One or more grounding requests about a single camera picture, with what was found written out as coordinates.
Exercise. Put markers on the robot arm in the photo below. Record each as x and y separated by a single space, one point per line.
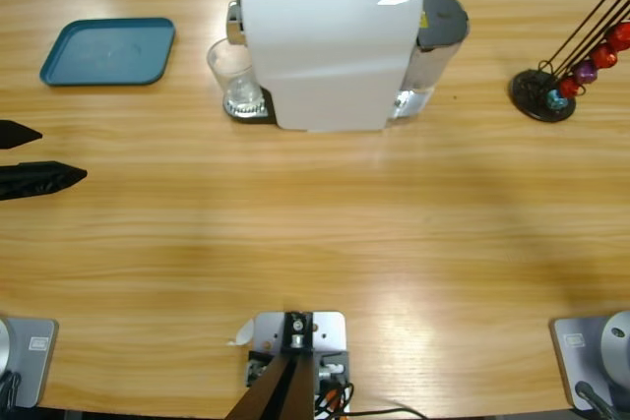
29 361
615 341

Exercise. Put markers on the teal plastic tray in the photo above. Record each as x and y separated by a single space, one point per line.
108 51

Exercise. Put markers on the white capsule coffee machine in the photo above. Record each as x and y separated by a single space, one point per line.
320 61

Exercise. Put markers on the water tank with grey lid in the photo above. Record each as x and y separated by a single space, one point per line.
443 17

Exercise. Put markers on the clear glass cup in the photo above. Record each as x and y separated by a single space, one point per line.
229 66

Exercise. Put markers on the red coffee capsule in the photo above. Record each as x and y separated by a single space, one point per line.
619 36
570 88
604 57

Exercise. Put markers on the teal coffee capsule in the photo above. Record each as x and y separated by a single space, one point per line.
556 100

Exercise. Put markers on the white tape piece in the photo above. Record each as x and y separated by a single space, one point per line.
243 334

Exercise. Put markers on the purple coffee capsule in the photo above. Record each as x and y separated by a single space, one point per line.
585 72

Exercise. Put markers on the white block with dark post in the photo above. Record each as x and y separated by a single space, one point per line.
325 331

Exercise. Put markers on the black capsule holder with rods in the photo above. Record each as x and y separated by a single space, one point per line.
529 90

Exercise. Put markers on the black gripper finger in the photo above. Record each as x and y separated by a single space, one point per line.
39 179
15 135

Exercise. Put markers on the drip tray with metal grate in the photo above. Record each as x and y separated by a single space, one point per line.
256 115

